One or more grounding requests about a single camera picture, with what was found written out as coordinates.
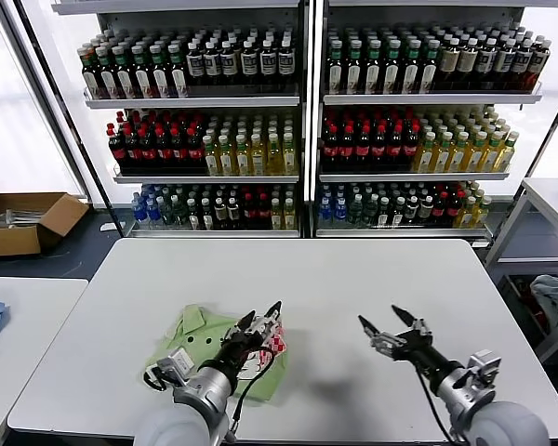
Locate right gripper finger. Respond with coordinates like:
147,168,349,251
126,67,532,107
391,304,432,339
358,315,408,357

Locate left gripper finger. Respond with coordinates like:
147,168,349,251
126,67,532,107
255,300,283,336
230,309,258,336

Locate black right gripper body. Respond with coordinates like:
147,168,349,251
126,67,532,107
394,330,461,378

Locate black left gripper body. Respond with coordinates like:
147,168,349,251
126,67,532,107
208,331,267,373

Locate green short-sleeve shirt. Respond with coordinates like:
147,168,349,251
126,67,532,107
143,304,289,406

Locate light grey garment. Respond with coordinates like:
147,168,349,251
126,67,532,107
529,274,558,329

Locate yellow drink bottle white cap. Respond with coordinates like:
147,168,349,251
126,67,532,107
465,132,488,175
482,132,504,175
449,133,470,175
265,133,282,177
249,133,266,177
497,132,521,175
233,134,251,177
432,133,453,175
202,135,219,177
280,132,297,177
414,133,436,175
218,134,235,177

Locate cola bottle red cap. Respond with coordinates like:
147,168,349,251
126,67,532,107
386,125,404,172
139,127,157,174
170,127,188,174
354,125,372,172
186,127,204,174
323,123,340,172
339,125,356,172
402,124,419,172
370,125,388,172
155,127,172,174
124,127,142,174
107,123,127,174

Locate grey metal side table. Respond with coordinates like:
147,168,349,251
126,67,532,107
484,177,558,366

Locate grey metal shelf unit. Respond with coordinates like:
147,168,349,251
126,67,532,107
51,0,312,239
311,0,546,243

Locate brown cardboard box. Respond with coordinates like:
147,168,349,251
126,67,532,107
0,191,90,257

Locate silver metal rods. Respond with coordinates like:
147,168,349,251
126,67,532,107
0,208,42,230

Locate dark bottle green neck label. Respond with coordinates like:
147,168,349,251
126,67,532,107
148,44,168,98
80,46,100,99
130,45,151,99
365,40,382,96
166,44,188,98
112,45,133,99
327,40,345,96
419,39,439,94
402,39,420,96
345,40,364,96
383,39,401,96
95,46,116,99

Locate dark bottle white blue label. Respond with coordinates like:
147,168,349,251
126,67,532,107
239,40,259,87
476,38,498,92
495,39,516,92
185,41,205,87
258,40,277,87
276,40,296,87
203,41,221,87
511,40,535,92
219,40,239,87

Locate reddish drink bottle white label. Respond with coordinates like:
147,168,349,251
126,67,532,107
527,42,552,92

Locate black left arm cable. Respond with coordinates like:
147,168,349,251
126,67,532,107
230,350,276,436

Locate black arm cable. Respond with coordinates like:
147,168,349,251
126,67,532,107
230,350,276,436
414,365,453,442

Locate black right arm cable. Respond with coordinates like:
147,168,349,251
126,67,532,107
414,365,453,442

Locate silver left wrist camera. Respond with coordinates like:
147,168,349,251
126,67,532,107
155,348,195,387

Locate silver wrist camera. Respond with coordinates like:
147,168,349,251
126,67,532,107
155,348,195,387
464,348,502,390

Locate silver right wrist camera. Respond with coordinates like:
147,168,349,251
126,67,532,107
464,348,502,390

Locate black left camera cable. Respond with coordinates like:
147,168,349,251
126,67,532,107
142,365,169,392

